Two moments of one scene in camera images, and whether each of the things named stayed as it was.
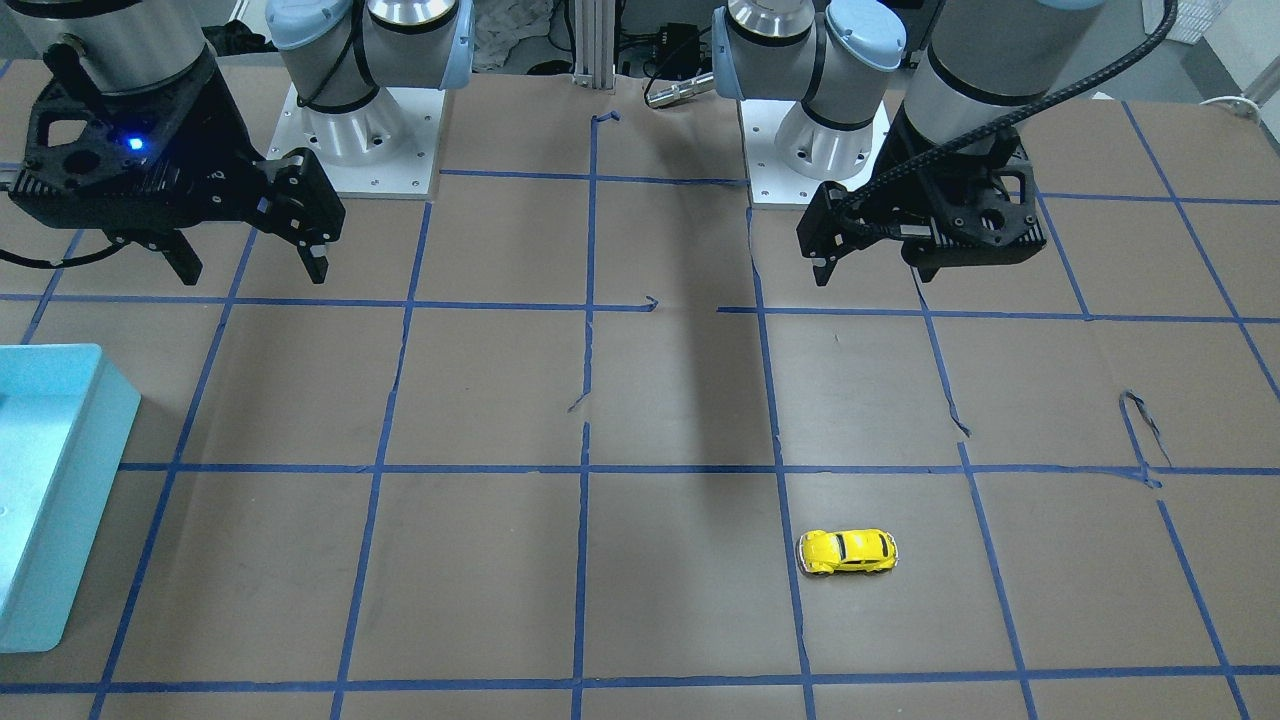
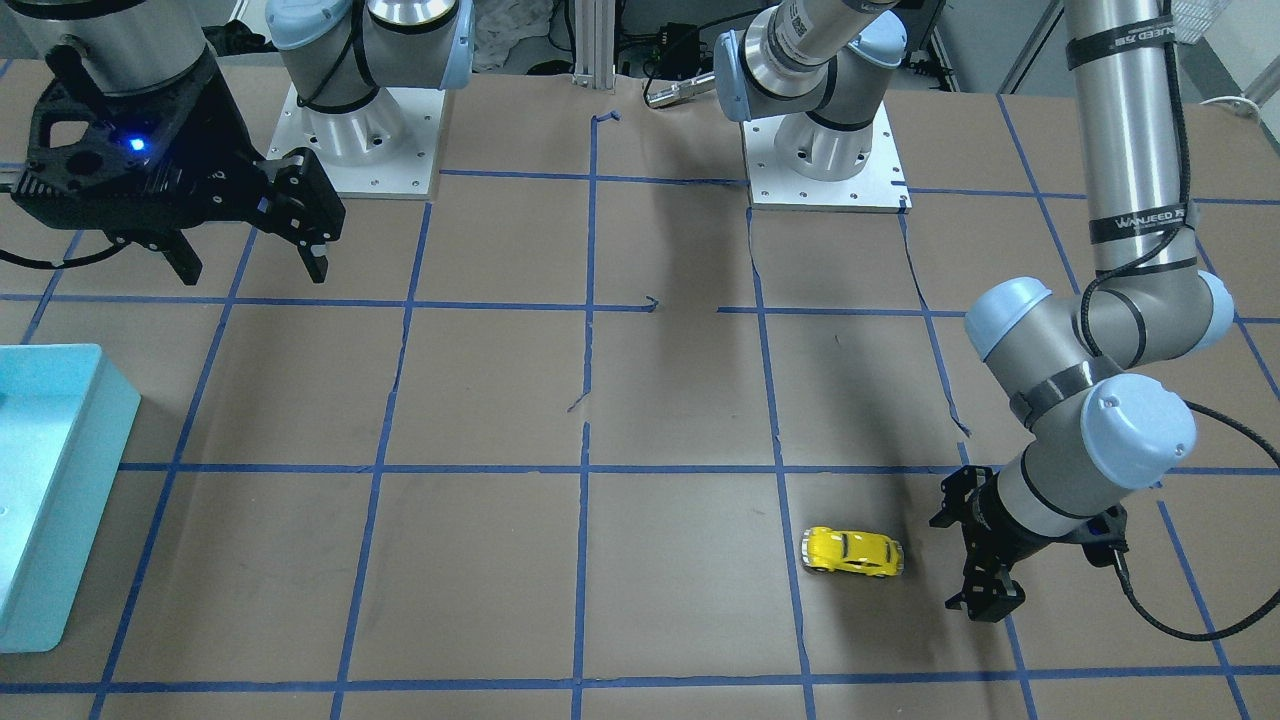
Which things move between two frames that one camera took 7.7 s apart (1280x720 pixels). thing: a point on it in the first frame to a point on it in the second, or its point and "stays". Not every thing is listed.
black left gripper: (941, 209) to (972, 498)
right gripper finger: (315, 259) stays
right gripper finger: (176, 249) stays
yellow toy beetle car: (821, 552) stays
